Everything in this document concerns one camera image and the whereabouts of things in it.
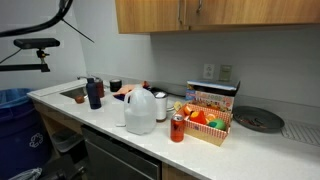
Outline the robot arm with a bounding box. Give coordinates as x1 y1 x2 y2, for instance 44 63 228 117
0 0 94 43

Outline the white steel tumbler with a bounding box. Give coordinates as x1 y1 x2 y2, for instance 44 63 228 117
154 92 167 121

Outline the translucent plastic milk jug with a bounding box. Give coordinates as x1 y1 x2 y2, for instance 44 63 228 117
124 84 156 135

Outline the red soda can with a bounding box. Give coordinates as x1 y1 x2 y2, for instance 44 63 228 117
170 114 184 142

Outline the black tape roll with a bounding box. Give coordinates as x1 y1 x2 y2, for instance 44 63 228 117
109 79 122 92

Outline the orange toy fruit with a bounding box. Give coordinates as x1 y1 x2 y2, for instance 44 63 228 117
206 114 216 122

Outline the dark red bottle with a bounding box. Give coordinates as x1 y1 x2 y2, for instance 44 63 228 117
95 78 104 98

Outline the orange checkered toy basket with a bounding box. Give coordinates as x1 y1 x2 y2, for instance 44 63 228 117
175 103 232 146

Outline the green toy ball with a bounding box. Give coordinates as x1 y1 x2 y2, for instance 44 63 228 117
209 119 226 131

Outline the dark blue water bottle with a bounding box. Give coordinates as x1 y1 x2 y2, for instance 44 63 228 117
86 78 101 110

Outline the black dishwasher front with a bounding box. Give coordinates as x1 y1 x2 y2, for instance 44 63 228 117
81 125 162 180

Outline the dark round pan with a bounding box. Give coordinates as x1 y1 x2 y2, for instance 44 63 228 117
233 106 285 133

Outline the blue recycling bin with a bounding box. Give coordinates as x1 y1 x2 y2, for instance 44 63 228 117
0 88 51 180

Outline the white wall power outlet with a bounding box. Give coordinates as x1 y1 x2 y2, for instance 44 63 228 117
203 64 215 79

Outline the beige wall switch plate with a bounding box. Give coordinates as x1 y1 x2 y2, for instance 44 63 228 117
219 65 232 82

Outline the black camera on stand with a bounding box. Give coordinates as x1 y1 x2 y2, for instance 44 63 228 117
0 37 61 73

